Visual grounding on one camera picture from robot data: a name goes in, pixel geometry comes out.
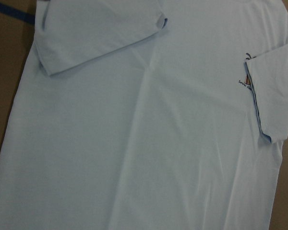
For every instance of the light blue t-shirt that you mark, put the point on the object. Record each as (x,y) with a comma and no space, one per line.
(148,115)

